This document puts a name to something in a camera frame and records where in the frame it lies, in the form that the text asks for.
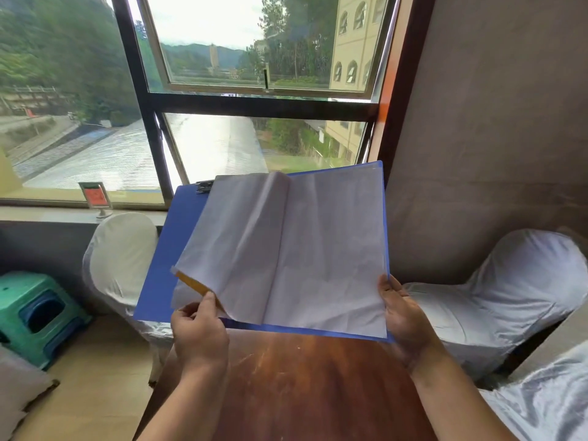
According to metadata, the green plastic stool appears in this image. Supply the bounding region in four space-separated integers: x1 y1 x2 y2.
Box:
0 271 95 371

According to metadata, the yellow paper strip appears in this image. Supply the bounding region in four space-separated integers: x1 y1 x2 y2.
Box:
172 268 227 316

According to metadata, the white paper stack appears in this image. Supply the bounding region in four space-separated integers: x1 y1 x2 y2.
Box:
263 166 389 339

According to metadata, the person's left hand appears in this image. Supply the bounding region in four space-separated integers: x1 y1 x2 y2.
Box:
171 291 230 377

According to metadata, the grey covered seat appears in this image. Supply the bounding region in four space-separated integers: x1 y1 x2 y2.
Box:
0 343 61 441

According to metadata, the white covered chair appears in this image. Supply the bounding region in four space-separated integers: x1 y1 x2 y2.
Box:
403 228 588 383
479 340 588 441
82 212 176 387

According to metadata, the acrylic sign holder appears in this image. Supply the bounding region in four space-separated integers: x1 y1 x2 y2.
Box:
78 181 114 219

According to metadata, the person's right hand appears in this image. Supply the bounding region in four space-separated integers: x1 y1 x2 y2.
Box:
378 274 444 372

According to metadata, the blue clipboard folder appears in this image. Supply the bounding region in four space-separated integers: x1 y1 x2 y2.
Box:
133 160 392 343

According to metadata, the person's right forearm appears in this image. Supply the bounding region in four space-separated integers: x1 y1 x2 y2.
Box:
409 346 520 441

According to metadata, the dark window frame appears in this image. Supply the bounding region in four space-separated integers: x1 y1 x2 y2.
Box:
0 0 437 212

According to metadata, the person's left forearm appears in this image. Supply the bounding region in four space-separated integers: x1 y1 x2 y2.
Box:
137 365 230 441

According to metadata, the white paper sheet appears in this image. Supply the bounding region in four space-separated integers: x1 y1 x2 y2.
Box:
171 171 291 325

